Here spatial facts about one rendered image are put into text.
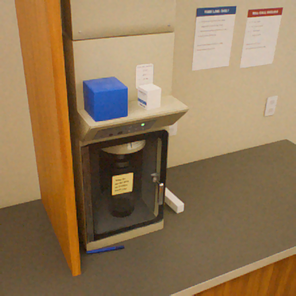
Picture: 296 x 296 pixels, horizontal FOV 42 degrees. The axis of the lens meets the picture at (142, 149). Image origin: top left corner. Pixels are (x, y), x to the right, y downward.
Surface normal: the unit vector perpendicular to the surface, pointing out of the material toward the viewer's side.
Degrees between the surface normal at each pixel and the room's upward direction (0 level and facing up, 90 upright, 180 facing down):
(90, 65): 90
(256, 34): 90
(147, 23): 90
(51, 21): 90
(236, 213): 0
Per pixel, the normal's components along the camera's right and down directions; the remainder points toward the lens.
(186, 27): 0.43, 0.45
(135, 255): 0.02, -0.87
